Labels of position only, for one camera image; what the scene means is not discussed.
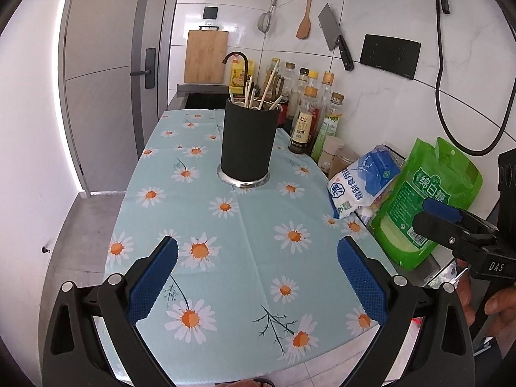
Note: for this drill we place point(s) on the yellow oil bottle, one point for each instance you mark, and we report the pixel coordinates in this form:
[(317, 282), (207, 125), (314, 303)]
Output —
[(236, 77)]

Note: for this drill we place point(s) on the wooden spatula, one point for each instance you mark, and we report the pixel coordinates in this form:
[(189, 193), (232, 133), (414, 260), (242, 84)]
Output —
[(304, 27)]

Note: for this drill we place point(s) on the black faucet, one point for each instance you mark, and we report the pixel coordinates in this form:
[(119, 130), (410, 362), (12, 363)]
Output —
[(244, 57)]

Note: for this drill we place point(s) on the green label bottle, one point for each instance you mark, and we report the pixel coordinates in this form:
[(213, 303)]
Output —
[(331, 116)]

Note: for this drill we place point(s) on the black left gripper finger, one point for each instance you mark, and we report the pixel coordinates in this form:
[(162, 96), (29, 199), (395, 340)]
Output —
[(446, 233)]

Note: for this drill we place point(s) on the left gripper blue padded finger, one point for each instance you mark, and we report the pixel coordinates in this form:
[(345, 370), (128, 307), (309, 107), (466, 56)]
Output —
[(147, 277), (355, 265)]

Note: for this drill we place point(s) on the right black slipper foot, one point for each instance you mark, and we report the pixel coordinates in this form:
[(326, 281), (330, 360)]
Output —
[(260, 382)]

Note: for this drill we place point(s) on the steel cleaver black handle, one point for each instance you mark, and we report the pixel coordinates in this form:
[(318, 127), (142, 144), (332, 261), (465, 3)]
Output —
[(334, 38)]

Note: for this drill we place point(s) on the black utensil holder cup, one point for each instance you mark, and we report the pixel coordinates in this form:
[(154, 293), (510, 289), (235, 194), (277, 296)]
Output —
[(247, 143)]

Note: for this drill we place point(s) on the black door handle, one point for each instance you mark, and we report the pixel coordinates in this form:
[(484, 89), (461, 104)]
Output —
[(149, 72)]

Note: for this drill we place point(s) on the grey door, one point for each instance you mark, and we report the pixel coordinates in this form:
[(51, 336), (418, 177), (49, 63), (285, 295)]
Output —
[(108, 115)]

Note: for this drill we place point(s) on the dark soy sauce bottle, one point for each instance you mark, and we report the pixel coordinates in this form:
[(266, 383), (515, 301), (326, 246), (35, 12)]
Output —
[(306, 120)]

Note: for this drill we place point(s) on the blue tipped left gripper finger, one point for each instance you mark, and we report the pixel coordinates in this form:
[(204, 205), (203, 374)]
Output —
[(447, 209)]

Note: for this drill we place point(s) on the long wooden chopstick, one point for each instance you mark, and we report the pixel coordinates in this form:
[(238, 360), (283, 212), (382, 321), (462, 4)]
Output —
[(269, 82)]

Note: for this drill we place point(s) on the orange handled cream spoon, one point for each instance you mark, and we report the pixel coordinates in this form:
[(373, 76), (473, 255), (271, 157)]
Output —
[(248, 90)]

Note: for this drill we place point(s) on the clear oil bottle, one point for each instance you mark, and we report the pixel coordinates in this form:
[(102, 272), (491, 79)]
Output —
[(288, 76)]

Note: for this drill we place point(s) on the blue white salt bag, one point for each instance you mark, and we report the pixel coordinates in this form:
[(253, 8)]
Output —
[(362, 182)]

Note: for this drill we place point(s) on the wooden chopstick crossing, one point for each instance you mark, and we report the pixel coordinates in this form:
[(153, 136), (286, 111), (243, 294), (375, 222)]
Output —
[(275, 103)]

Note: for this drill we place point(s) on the person's right hand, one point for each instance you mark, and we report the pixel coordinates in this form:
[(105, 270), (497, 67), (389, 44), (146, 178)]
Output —
[(501, 306)]

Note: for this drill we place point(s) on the daisy print tablecloth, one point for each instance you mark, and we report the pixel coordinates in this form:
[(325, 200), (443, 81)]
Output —
[(257, 287)]

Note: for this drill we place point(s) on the wooden cutting board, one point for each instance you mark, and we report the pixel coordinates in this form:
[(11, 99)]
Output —
[(205, 51)]

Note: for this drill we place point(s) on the small spice jar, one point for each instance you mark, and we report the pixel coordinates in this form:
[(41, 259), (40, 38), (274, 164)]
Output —
[(330, 147)]

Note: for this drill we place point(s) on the green sugar bag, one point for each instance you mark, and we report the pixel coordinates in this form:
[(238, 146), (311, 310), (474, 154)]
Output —
[(438, 171)]

